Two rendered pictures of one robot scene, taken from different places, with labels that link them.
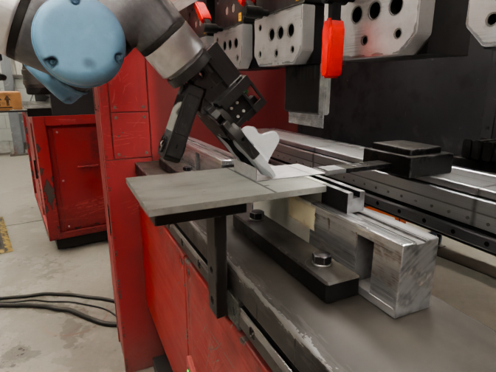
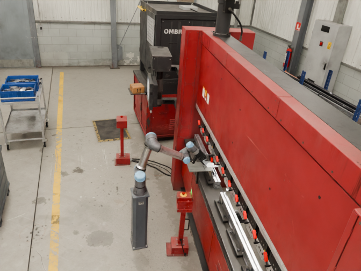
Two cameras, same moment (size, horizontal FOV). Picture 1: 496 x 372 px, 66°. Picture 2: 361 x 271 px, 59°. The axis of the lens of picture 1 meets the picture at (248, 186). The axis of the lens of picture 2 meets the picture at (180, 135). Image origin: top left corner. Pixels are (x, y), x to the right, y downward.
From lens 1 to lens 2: 304 cm
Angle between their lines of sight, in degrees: 18
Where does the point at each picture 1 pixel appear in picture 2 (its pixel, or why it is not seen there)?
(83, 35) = (187, 161)
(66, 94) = not seen: hidden behind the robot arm
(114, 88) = (182, 121)
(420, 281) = (217, 185)
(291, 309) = (203, 185)
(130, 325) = (176, 177)
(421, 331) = (216, 190)
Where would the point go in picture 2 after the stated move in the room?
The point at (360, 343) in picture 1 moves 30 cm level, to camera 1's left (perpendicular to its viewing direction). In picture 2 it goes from (208, 190) to (181, 184)
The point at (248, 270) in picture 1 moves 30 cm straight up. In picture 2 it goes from (200, 178) to (203, 156)
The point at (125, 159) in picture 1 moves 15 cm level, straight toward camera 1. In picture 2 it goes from (181, 137) to (182, 143)
